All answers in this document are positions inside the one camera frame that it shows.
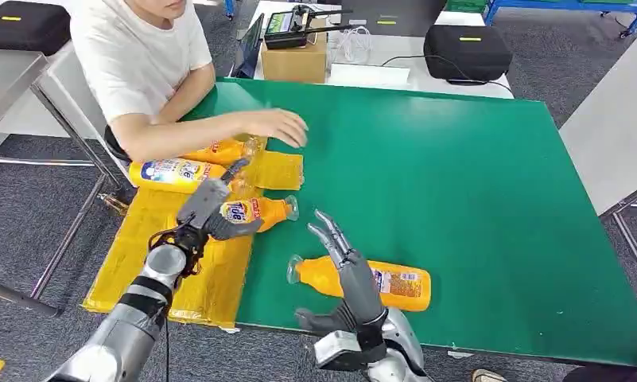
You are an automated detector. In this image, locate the person's right hand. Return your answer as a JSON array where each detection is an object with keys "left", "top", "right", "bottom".
[{"left": 239, "top": 107, "right": 309, "bottom": 150}]

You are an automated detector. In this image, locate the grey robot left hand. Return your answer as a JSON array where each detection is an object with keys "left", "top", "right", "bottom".
[{"left": 177, "top": 158, "right": 266, "bottom": 243}]

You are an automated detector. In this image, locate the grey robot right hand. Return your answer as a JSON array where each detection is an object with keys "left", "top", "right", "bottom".
[{"left": 295, "top": 209, "right": 390, "bottom": 337}]

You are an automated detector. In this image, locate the orange drink bottle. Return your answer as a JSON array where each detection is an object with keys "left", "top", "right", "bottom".
[
  {"left": 128, "top": 158, "right": 256, "bottom": 199},
  {"left": 181, "top": 135, "right": 261, "bottom": 166},
  {"left": 220, "top": 195, "right": 300, "bottom": 234},
  {"left": 286, "top": 254, "right": 433, "bottom": 313}
]

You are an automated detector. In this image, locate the brown cardboard box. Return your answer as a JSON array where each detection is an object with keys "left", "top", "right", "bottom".
[{"left": 260, "top": 31, "right": 328, "bottom": 84}]

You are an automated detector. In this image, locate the dark laptop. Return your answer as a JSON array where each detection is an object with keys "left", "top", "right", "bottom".
[{"left": 229, "top": 13, "right": 266, "bottom": 79}]

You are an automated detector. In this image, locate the brass table foot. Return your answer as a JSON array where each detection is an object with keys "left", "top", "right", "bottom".
[{"left": 97, "top": 190, "right": 132, "bottom": 216}]

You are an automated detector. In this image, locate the black remote controller with antennas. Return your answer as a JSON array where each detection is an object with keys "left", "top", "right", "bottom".
[{"left": 263, "top": 4, "right": 353, "bottom": 51}]

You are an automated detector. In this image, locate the black stool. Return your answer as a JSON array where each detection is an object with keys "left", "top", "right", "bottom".
[{"left": 103, "top": 125, "right": 132, "bottom": 165}]

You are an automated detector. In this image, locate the flat white box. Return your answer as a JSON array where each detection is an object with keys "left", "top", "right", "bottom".
[{"left": 329, "top": 62, "right": 411, "bottom": 88}]

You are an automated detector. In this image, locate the white table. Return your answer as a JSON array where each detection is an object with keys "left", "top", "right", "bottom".
[{"left": 252, "top": 0, "right": 514, "bottom": 99}]

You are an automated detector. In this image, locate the green table mat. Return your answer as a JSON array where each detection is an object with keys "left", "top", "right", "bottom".
[{"left": 181, "top": 77, "right": 637, "bottom": 368}]

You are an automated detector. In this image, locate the pale shoe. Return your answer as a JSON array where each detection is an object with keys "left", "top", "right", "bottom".
[{"left": 472, "top": 368, "right": 509, "bottom": 382}]

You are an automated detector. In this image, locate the person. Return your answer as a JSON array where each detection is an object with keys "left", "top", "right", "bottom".
[{"left": 69, "top": 0, "right": 216, "bottom": 165}]

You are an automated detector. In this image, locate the black case with yellow label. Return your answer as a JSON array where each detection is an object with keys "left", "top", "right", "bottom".
[
  {"left": 340, "top": 0, "right": 449, "bottom": 37},
  {"left": 0, "top": 1, "right": 72, "bottom": 57},
  {"left": 422, "top": 23, "right": 513, "bottom": 82}
]

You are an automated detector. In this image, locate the green crate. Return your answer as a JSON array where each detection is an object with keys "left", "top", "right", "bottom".
[{"left": 444, "top": 0, "right": 491, "bottom": 13}]

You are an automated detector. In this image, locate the grey table with metal legs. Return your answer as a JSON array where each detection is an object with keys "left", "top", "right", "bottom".
[{"left": 559, "top": 21, "right": 637, "bottom": 296}]

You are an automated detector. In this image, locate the blue metal rack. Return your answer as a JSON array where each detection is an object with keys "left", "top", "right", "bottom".
[{"left": 484, "top": 0, "right": 637, "bottom": 38}]

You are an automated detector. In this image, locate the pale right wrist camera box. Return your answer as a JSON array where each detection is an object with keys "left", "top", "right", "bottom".
[{"left": 313, "top": 330, "right": 364, "bottom": 372}]

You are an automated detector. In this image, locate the clear bag of white cable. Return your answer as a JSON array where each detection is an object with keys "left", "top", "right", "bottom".
[{"left": 328, "top": 25, "right": 373, "bottom": 65}]

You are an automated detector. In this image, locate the black cable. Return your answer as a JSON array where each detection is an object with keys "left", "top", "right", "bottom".
[{"left": 380, "top": 53, "right": 513, "bottom": 92}]

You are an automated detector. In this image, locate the steel frame table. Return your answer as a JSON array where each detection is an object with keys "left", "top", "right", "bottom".
[{"left": 0, "top": 49, "right": 124, "bottom": 318}]

